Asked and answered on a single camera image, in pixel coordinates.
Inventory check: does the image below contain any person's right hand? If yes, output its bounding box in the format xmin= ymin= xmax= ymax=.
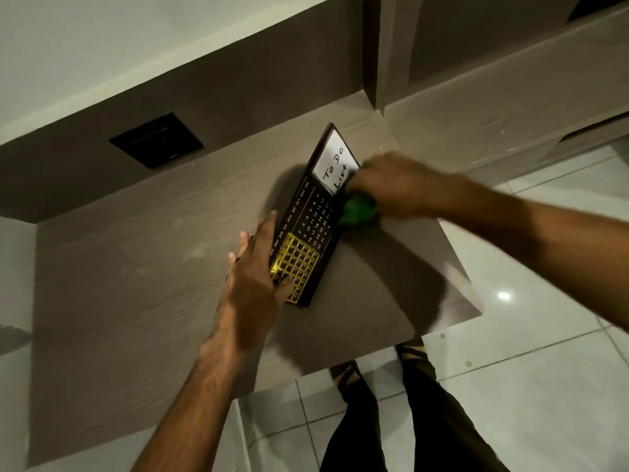
xmin=347 ymin=152 xmax=450 ymax=221

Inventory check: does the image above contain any person's left hand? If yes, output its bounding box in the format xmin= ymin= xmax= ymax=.
xmin=216 ymin=210 xmax=294 ymax=350

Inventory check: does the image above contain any dark brown calendar board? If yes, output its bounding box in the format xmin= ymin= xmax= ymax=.
xmin=266 ymin=123 xmax=361 ymax=308

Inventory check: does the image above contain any green cleaning cloth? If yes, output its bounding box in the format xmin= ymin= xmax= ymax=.
xmin=336 ymin=191 xmax=380 ymax=227

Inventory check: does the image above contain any person's left forearm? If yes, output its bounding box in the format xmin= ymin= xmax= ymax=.
xmin=132 ymin=329 xmax=266 ymax=472

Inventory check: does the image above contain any person's right forearm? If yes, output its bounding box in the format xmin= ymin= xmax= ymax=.
xmin=437 ymin=174 xmax=629 ymax=334

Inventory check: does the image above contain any person's left sandal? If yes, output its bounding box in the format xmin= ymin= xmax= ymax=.
xmin=329 ymin=360 xmax=363 ymax=396

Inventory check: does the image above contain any person's sandal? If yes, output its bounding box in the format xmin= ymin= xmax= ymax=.
xmin=329 ymin=360 xmax=363 ymax=396
xmin=394 ymin=337 xmax=427 ymax=369

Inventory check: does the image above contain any person's right sandal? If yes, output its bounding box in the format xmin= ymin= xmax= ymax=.
xmin=394 ymin=337 xmax=427 ymax=369

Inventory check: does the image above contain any person's left leg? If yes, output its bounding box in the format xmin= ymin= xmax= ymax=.
xmin=319 ymin=376 xmax=381 ymax=472

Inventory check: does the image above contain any person's leg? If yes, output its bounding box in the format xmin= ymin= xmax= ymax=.
xmin=319 ymin=376 xmax=381 ymax=472
xmin=400 ymin=354 xmax=512 ymax=472

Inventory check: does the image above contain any person's right leg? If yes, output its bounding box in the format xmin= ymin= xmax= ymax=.
xmin=400 ymin=354 xmax=512 ymax=472

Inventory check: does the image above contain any grey cabinet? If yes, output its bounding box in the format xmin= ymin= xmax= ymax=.
xmin=364 ymin=0 xmax=629 ymax=173

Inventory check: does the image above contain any black wall switch plate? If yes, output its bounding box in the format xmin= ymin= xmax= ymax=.
xmin=108 ymin=112 xmax=204 ymax=169

